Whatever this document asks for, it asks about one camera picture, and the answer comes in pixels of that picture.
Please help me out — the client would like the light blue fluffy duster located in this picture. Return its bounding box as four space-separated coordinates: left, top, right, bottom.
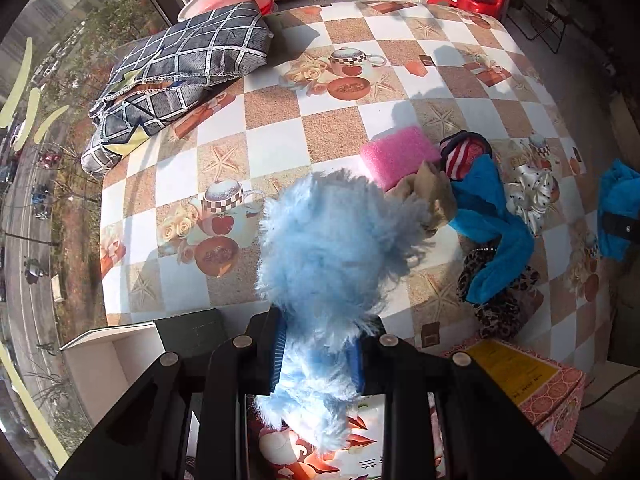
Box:
255 170 431 451

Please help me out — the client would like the blue fabric cloth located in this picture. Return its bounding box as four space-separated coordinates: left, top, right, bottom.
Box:
597 159 640 262
450 154 535 304

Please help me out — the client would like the beige knitted hat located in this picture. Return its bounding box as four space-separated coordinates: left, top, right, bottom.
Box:
386 162 457 238

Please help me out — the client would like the large pink foam sponge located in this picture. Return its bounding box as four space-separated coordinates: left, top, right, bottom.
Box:
360 126 440 191

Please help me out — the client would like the white polka dot scarf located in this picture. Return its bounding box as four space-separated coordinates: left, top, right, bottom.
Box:
504 164 554 236

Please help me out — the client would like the leopard print cloth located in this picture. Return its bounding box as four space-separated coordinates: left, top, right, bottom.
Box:
458 244 544 341

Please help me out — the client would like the large white storage box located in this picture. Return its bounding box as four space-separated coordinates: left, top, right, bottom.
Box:
61 309 227 425

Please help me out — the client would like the red paper box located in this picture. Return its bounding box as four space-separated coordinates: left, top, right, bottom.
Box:
444 338 586 455

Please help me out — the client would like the red striped knit hat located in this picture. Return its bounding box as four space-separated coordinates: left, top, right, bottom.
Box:
438 130 492 181

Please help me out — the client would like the checkered patterned tablecloth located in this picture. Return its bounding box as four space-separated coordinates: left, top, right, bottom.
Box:
100 2 611 372

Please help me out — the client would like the dark plaid pillow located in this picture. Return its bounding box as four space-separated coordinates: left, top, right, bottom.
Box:
80 0 272 178

